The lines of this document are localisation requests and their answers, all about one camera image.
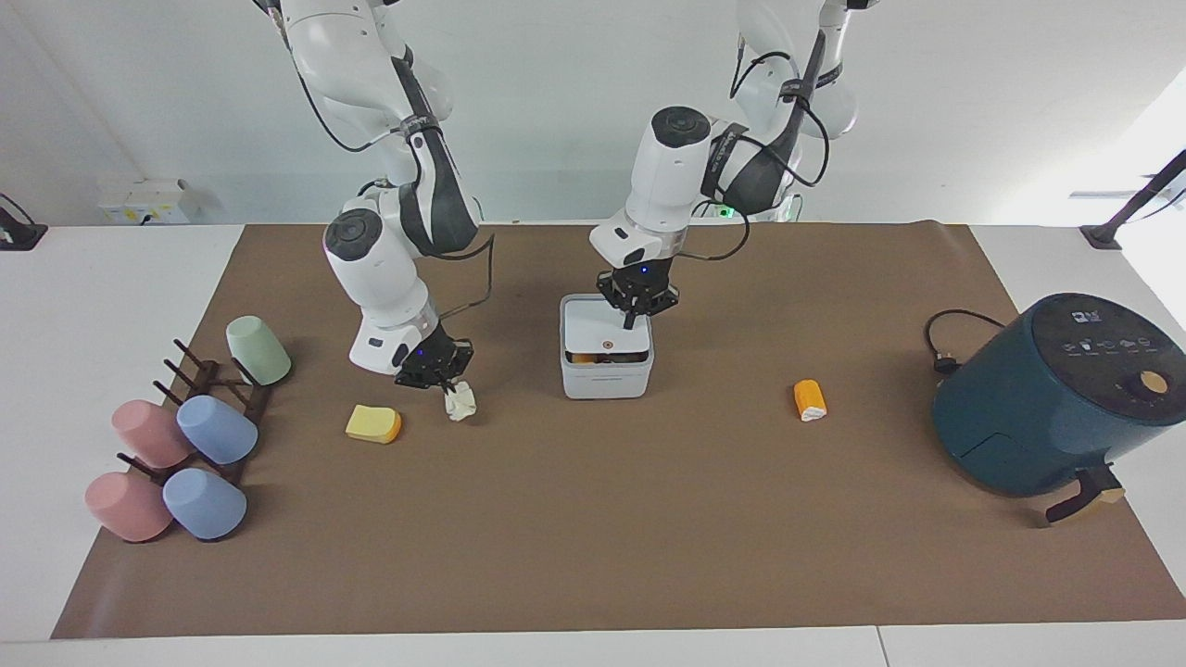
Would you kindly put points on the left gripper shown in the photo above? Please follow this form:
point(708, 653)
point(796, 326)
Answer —
point(639, 281)

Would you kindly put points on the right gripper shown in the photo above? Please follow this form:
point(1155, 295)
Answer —
point(422, 355)

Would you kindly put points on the white paper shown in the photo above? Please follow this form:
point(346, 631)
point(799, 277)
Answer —
point(460, 402)

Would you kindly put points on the small white lidded bin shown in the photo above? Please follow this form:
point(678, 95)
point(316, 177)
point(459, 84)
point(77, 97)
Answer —
point(607, 375)

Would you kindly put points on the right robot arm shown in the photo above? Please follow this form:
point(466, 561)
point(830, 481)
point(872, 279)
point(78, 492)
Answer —
point(371, 259)

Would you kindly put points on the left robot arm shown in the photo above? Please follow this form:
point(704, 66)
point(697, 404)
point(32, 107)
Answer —
point(662, 176)

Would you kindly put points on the yellow sponge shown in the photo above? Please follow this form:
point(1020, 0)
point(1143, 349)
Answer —
point(371, 422)

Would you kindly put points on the green cup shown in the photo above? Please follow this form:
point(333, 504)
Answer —
point(258, 350)

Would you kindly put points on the orange and white sponge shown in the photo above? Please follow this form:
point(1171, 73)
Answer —
point(810, 398)

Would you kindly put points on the blue cup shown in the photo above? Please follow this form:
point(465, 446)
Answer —
point(218, 430)
point(205, 505)

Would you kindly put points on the dark wooden cup rack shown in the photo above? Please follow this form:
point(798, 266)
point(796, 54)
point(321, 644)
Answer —
point(208, 375)

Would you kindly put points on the pink cup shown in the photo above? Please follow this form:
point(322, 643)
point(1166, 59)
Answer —
point(150, 434)
point(127, 507)

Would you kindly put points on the dark teal air fryer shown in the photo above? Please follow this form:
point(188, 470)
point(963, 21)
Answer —
point(1047, 408)

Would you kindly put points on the black stand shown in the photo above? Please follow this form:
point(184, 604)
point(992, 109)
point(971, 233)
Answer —
point(1135, 199)
point(18, 236)

